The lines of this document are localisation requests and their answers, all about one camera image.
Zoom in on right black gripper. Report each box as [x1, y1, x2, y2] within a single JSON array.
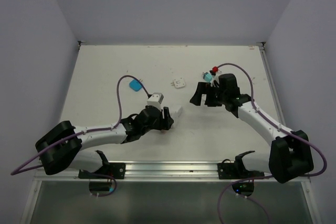
[[190, 82, 227, 107]]

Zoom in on white plug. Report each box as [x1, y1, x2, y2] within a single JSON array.
[[171, 77, 186, 89]]

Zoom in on blue plug adapter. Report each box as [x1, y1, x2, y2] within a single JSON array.
[[129, 79, 143, 92]]

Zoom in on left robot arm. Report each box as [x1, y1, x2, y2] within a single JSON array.
[[35, 105, 182, 178]]

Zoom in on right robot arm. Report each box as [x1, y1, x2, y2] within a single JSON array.
[[190, 73, 314, 184]]

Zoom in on white cube charger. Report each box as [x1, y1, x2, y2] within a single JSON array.
[[170, 105, 183, 125]]

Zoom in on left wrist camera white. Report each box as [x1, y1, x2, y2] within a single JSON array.
[[147, 92, 164, 110]]

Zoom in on aluminium mounting rail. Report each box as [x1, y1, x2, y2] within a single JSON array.
[[34, 161, 236, 182]]

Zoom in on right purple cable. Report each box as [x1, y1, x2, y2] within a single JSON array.
[[216, 62, 328, 224]]

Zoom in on left black base bracket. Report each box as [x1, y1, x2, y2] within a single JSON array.
[[78, 162, 126, 179]]

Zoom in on black base bracket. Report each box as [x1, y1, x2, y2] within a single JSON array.
[[217, 159, 265, 179], [78, 162, 126, 179]]

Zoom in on right black base bracket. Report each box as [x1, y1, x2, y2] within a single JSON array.
[[217, 159, 265, 179]]

